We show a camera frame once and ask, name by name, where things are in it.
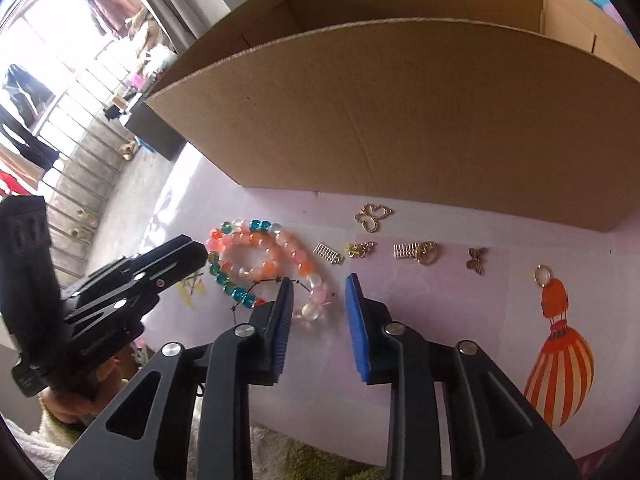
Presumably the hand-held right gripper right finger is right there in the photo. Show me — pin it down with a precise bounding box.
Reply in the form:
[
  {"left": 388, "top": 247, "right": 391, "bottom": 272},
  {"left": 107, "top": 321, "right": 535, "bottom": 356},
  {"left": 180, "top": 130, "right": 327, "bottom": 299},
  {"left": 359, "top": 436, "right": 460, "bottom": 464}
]
[{"left": 345, "top": 274, "right": 583, "bottom": 480}]

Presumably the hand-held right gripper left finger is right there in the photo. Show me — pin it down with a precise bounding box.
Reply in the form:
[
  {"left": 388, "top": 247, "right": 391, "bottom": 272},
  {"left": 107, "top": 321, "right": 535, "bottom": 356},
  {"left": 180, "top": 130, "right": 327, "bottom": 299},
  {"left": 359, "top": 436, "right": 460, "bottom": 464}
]
[{"left": 54, "top": 277, "right": 296, "bottom": 480}]

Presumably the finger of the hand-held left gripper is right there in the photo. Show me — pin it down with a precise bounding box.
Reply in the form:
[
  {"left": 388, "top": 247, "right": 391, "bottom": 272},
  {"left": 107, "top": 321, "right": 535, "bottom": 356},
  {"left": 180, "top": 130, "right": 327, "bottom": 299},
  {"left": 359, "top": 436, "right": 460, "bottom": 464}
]
[
  {"left": 66, "top": 259, "right": 208, "bottom": 367},
  {"left": 60, "top": 234, "right": 208, "bottom": 307}
]

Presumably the white pink bead bracelet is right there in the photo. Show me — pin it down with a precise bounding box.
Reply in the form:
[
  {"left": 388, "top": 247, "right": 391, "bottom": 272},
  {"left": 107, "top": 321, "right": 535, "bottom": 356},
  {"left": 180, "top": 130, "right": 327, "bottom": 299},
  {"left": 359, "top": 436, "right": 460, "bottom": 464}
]
[{"left": 292, "top": 271, "right": 334, "bottom": 329}]

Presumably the teal bead bracelet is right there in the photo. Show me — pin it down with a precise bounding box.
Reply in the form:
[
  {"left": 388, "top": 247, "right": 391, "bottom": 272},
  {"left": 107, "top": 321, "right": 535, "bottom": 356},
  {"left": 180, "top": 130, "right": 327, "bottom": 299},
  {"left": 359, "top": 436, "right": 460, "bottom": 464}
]
[{"left": 208, "top": 218, "right": 275, "bottom": 309}]

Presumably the orange pink bead bracelet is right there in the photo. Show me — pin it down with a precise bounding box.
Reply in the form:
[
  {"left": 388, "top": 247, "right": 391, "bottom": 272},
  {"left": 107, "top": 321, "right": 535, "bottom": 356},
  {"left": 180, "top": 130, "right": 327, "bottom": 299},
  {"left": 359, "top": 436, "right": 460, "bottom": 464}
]
[{"left": 206, "top": 229, "right": 322, "bottom": 292}]

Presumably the brown cardboard box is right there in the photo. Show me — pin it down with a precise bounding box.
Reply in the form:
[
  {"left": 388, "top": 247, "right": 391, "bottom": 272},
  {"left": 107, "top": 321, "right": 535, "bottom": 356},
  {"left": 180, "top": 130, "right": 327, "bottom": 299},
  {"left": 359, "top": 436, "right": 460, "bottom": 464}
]
[{"left": 144, "top": 0, "right": 640, "bottom": 233}]

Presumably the person's left forearm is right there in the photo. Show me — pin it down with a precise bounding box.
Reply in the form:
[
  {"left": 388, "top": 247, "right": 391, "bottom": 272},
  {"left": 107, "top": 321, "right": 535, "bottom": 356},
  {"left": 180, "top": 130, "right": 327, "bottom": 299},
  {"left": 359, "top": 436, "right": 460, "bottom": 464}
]
[{"left": 0, "top": 400, "right": 101, "bottom": 480}]

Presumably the person's left hand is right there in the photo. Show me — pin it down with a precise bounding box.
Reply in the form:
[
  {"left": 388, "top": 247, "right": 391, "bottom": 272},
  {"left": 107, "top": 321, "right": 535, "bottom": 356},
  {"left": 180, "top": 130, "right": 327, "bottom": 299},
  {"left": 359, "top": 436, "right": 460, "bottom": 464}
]
[{"left": 41, "top": 346, "right": 133, "bottom": 425}]

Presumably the gold comb charm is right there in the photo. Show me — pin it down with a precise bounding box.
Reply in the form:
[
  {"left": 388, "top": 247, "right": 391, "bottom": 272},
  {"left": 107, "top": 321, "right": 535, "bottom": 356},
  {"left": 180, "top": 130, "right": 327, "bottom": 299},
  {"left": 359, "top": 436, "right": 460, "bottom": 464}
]
[{"left": 313, "top": 242, "right": 345, "bottom": 266}]

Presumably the pink balloon print mat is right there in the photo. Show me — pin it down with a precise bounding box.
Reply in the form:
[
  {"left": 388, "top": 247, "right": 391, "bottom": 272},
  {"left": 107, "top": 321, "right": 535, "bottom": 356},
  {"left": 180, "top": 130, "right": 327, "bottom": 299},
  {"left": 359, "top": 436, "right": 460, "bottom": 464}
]
[{"left": 115, "top": 142, "right": 640, "bottom": 461}]

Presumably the gold butterfly outline charm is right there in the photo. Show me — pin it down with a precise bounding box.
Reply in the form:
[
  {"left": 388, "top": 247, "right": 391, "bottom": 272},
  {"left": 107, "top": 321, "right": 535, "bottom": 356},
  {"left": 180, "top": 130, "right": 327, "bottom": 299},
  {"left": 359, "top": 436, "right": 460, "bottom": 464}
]
[{"left": 354, "top": 202, "right": 394, "bottom": 234}]

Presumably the metal balcony railing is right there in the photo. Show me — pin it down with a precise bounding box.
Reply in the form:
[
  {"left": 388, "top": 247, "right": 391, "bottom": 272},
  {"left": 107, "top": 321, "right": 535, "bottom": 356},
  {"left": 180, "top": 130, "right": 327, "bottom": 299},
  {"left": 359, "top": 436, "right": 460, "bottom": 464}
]
[{"left": 0, "top": 47, "right": 153, "bottom": 281}]

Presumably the black cabinet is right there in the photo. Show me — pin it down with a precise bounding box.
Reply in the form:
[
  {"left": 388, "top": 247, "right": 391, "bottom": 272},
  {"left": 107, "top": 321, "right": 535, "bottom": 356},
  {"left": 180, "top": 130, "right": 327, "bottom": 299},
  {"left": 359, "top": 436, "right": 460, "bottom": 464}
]
[{"left": 125, "top": 102, "right": 187, "bottom": 162}]

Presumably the bronze butterfly charm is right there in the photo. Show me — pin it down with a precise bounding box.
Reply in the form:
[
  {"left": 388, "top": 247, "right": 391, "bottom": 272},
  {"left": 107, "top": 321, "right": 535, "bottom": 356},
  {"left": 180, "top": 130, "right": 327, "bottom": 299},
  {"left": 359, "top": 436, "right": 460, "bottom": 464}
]
[{"left": 466, "top": 246, "right": 490, "bottom": 276}]

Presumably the dark hanging jacket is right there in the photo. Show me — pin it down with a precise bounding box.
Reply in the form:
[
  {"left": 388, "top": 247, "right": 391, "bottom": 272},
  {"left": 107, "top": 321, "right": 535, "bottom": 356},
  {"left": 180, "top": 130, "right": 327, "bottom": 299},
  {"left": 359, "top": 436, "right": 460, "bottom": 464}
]
[{"left": 2, "top": 63, "right": 57, "bottom": 122}]

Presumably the maroon hanging garment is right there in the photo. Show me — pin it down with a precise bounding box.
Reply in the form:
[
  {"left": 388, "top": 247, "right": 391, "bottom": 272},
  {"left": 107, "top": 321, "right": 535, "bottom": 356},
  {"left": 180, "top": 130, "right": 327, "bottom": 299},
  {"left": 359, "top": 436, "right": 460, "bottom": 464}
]
[{"left": 86, "top": 0, "right": 147, "bottom": 39}]

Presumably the pink printed blanket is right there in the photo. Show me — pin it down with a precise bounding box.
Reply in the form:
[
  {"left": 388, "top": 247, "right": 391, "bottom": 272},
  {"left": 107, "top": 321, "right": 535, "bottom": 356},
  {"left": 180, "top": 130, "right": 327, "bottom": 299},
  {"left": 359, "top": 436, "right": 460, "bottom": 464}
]
[{"left": 599, "top": 0, "right": 632, "bottom": 30}]

